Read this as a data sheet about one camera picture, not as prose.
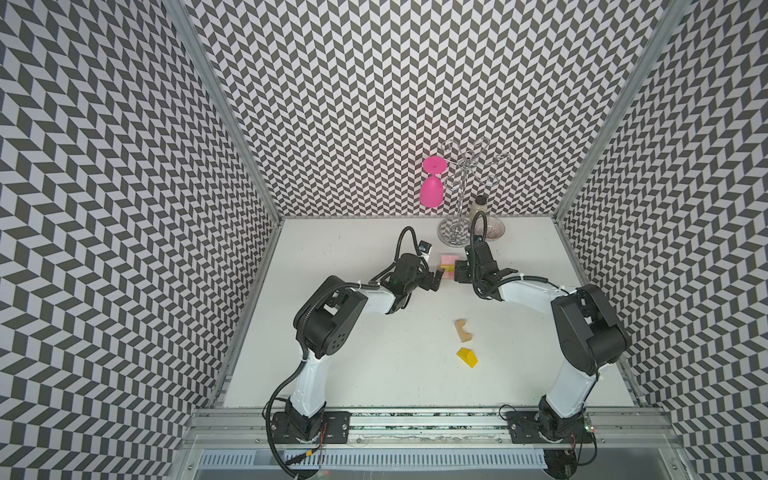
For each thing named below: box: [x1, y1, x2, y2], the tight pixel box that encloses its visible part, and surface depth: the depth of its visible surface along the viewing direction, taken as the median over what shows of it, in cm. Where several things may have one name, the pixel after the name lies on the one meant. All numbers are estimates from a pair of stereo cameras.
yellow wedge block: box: [456, 347, 479, 369], surface depth 85 cm
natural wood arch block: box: [455, 318, 473, 343], surface depth 91 cm
